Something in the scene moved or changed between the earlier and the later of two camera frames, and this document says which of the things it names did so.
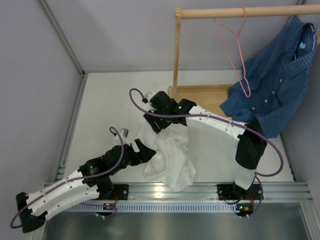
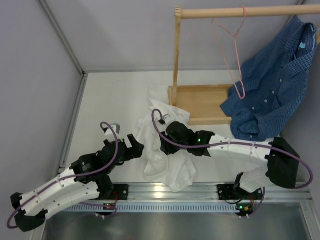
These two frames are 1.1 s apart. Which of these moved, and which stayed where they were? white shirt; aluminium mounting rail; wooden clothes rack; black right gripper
Moved: black right gripper
Stayed: aluminium mounting rail; white shirt; wooden clothes rack
